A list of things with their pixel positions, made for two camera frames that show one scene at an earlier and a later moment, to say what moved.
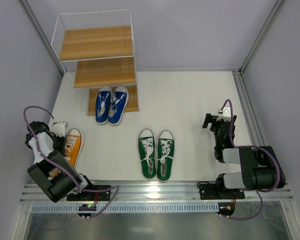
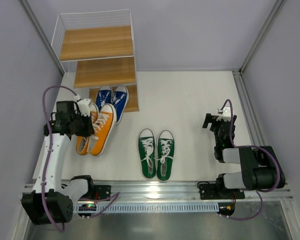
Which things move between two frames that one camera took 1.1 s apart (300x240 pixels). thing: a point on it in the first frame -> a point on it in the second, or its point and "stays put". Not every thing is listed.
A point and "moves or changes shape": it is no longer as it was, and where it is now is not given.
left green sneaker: (147, 145) stays put
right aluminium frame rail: (247, 111) stays put
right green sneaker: (165, 156) stays put
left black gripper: (56, 141) -> (86, 125)
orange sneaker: (53, 173) moves or changes shape
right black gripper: (215, 122) stays put
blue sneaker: (118, 102) stays put
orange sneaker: (74, 147) -> (104, 122)
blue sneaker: (103, 99) stays put
